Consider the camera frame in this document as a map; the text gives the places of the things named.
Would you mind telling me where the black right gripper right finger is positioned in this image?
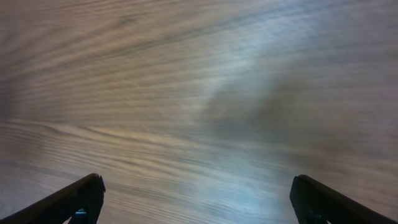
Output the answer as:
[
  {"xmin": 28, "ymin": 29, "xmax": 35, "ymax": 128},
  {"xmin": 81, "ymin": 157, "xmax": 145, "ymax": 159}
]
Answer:
[{"xmin": 290, "ymin": 175, "xmax": 397, "ymax": 224}]

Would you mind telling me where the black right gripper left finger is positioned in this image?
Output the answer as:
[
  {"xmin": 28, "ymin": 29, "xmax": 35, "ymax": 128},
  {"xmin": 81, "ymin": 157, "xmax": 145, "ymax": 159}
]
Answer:
[{"xmin": 1, "ymin": 173, "xmax": 106, "ymax": 224}]

